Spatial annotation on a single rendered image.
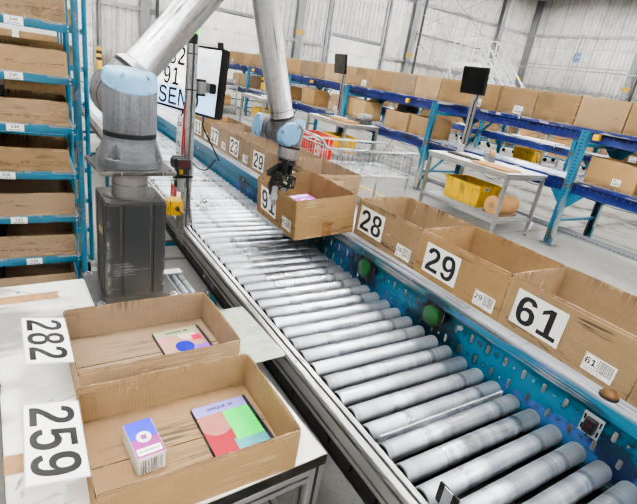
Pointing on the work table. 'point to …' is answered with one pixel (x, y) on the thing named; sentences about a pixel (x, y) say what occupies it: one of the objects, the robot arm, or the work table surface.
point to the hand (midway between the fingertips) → (274, 202)
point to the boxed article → (144, 446)
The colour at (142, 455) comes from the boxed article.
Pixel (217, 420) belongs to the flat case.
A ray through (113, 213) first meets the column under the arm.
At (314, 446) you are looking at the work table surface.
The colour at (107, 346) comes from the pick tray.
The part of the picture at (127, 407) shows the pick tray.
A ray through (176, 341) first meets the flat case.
